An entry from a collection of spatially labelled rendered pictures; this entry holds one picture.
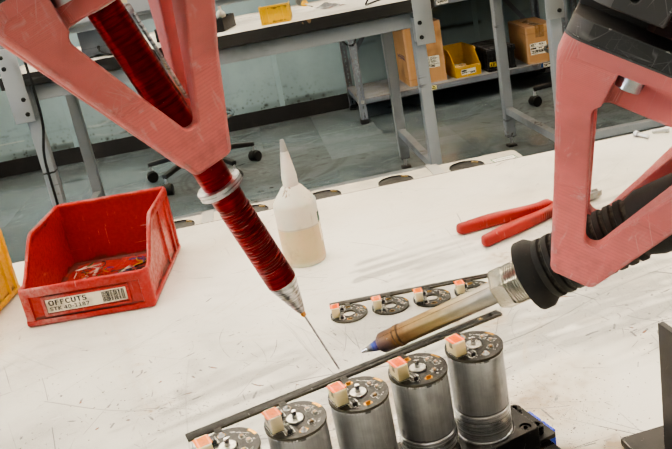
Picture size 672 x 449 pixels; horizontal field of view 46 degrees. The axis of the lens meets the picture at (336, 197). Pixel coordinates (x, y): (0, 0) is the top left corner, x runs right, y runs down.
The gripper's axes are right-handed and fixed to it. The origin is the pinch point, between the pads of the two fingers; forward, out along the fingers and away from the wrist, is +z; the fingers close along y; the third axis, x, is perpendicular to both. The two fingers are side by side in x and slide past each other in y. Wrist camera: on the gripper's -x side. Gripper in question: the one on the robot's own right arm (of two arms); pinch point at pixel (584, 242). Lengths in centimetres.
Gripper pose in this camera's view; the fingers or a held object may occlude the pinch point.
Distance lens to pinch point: 27.3
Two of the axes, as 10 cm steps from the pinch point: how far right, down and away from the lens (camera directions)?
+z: -3.0, 8.4, 4.5
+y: -3.4, 3.5, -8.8
